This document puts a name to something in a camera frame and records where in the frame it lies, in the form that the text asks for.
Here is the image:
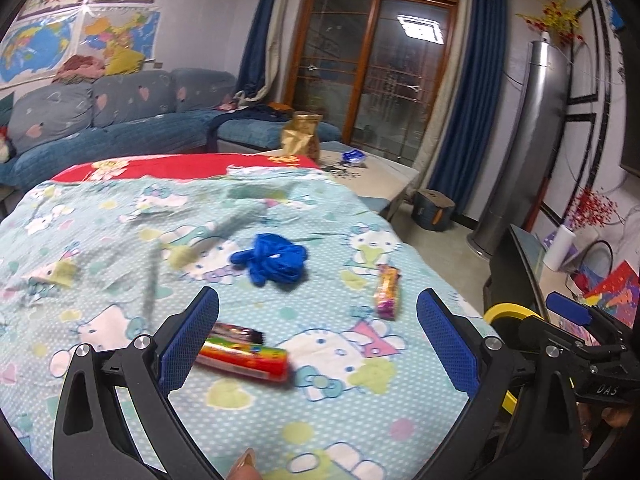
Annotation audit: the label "blue curtain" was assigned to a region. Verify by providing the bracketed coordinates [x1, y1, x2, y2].
[235, 0, 286, 106]
[427, 0, 511, 211]

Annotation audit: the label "white paper roll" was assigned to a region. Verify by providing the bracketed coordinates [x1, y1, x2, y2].
[542, 225, 580, 272]

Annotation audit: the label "country map poster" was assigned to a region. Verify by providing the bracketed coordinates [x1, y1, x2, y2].
[80, 7, 161, 68]

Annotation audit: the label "pink clothes pile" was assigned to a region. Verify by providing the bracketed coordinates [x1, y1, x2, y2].
[52, 55, 108, 86]

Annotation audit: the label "wooden glass sliding door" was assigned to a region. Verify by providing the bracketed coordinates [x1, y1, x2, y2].
[290, 0, 461, 166]

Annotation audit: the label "grey tower air conditioner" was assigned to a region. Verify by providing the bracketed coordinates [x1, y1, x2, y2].
[467, 40, 573, 261]

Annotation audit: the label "blue glove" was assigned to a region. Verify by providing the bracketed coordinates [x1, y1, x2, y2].
[230, 232, 308, 288]

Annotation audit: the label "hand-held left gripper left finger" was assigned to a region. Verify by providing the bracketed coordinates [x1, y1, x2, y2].
[52, 285, 221, 480]

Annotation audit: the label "person's right hand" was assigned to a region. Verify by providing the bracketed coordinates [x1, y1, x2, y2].
[580, 402, 636, 448]

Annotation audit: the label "grey coffee table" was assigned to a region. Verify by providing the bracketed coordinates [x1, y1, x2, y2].
[257, 140, 421, 221]

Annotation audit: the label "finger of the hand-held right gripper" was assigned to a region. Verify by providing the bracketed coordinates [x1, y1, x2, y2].
[520, 316, 626, 366]
[546, 292, 640, 346]

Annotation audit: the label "red artificial flowers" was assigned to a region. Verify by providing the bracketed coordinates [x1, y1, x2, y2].
[565, 187, 621, 233]

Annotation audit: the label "yellow artificial flowers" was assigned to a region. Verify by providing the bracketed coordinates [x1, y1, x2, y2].
[517, 0, 583, 48]

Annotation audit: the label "world map poster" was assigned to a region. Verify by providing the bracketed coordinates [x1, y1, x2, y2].
[0, 12, 83, 86]

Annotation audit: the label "person's left hand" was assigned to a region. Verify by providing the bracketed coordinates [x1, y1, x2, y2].
[226, 447, 261, 480]

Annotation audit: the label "dark foil wrapper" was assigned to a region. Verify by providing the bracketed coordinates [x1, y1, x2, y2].
[207, 322, 266, 346]

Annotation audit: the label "dark cloth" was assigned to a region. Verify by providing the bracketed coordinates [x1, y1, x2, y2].
[235, 101, 296, 121]

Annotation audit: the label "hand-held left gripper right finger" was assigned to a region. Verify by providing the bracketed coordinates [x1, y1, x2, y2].
[416, 287, 583, 480]

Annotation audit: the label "black tv cabinet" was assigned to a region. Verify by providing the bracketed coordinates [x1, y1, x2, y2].
[482, 225, 548, 321]

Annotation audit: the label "blue grey sofa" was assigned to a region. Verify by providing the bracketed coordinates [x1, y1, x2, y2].
[0, 67, 343, 191]

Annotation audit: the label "black orange stool box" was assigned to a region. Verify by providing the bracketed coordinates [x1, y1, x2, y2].
[412, 188, 457, 232]

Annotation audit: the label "red striped snack tube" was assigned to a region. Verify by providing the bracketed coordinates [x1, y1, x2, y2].
[195, 336, 291, 383]

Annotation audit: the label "black wall frame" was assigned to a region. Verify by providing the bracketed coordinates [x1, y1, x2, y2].
[565, 0, 626, 121]

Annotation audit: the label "purple orange snack wrapper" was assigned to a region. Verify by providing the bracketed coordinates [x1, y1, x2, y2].
[372, 265, 402, 321]

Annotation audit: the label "red blanket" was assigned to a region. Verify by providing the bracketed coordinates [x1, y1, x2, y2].
[50, 152, 321, 183]

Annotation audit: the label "colourful paper sheets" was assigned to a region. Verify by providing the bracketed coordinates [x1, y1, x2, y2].
[575, 260, 640, 306]

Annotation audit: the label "pile of seed shells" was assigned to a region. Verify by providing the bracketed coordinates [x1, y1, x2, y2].
[320, 160, 366, 181]

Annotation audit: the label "gold paper bag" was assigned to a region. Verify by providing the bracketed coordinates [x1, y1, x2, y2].
[280, 111, 323, 158]

